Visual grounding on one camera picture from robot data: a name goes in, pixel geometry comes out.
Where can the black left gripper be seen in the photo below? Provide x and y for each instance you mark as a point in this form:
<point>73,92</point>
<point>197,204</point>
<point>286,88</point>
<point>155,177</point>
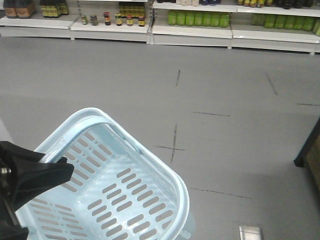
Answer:
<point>22,178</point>

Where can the light blue plastic basket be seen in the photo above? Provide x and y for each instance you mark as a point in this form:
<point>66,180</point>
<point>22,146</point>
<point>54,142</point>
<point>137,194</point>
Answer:
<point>119,190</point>

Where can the metal floor outlet cover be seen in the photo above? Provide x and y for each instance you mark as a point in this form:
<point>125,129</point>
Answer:
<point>250,232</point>

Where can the wooden black-framed display stand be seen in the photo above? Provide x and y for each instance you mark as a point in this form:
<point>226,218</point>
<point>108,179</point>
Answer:
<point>309,154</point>

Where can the white store shelf unit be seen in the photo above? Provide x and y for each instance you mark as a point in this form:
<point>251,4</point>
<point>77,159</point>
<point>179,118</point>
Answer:
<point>85,21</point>

